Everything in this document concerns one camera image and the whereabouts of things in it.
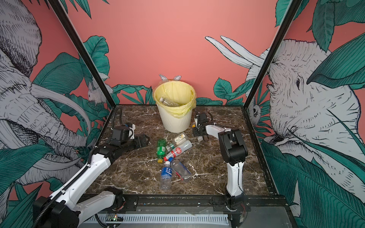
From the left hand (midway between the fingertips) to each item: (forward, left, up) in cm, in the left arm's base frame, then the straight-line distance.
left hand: (143, 137), depth 80 cm
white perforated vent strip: (-38, -12, -17) cm, 43 cm away
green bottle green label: (-2, -9, -12) cm, 15 cm away
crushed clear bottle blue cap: (-15, -23, -18) cm, 33 cm away
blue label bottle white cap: (-17, -13, -16) cm, 27 cm away
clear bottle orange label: (+6, -35, -13) cm, 38 cm away
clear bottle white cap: (+26, -14, +2) cm, 30 cm away
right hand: (+15, -32, -15) cm, 38 cm away
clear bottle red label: (-2, -21, -12) cm, 24 cm away
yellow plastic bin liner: (+35, -19, -2) cm, 40 cm away
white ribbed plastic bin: (+14, -18, -7) cm, 23 cm away
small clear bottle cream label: (+6, -21, -11) cm, 24 cm away
